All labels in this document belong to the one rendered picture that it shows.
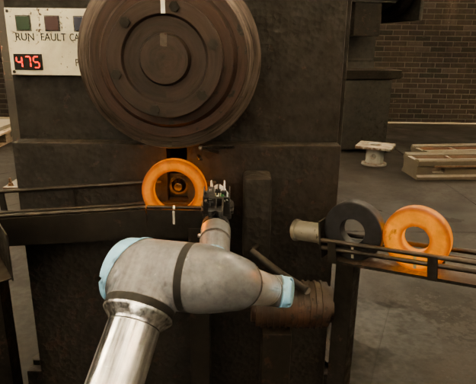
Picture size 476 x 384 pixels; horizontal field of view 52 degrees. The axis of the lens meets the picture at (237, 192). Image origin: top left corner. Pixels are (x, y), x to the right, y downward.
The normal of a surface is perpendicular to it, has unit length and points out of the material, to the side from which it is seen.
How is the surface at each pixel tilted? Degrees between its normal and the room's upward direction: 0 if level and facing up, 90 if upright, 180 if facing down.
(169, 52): 90
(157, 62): 90
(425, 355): 0
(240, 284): 76
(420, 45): 90
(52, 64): 90
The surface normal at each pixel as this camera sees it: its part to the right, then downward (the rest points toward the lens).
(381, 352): 0.01, -0.96
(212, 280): 0.31, -0.12
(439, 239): -0.58, 0.24
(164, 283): -0.26, 0.00
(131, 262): -0.24, -0.54
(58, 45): 0.00, 0.29
